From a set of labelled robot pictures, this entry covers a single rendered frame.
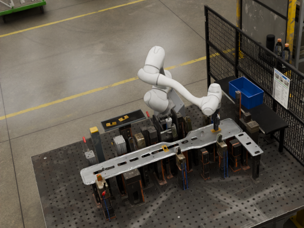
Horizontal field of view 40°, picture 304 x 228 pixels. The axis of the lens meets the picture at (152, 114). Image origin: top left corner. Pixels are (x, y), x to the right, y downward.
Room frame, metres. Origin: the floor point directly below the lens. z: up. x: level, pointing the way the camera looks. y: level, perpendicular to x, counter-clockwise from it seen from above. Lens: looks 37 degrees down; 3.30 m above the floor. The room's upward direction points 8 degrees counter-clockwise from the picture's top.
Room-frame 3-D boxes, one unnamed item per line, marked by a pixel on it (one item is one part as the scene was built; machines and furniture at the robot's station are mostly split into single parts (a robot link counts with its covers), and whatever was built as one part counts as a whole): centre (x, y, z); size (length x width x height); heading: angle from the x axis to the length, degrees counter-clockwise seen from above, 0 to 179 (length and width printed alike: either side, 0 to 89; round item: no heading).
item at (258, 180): (2.42, -0.77, 0.84); 0.11 x 0.06 x 0.29; 16
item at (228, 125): (2.60, -0.05, 1.00); 1.38 x 0.22 x 0.02; 106
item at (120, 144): (2.67, 0.29, 0.90); 0.13 x 0.10 x 0.41; 16
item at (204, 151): (2.52, -0.38, 0.84); 0.11 x 0.08 x 0.29; 16
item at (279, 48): (3.02, -1.10, 1.53); 0.06 x 0.06 x 0.20
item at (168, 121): (2.83, -0.11, 0.94); 0.18 x 0.13 x 0.49; 106
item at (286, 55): (2.92, -1.13, 1.53); 0.06 x 0.06 x 0.20
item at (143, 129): (2.79, 0.08, 0.90); 0.05 x 0.05 x 0.40; 16
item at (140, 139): (2.71, 0.13, 0.89); 0.13 x 0.11 x 0.38; 16
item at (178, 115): (2.88, -0.22, 0.91); 0.07 x 0.05 x 0.42; 16
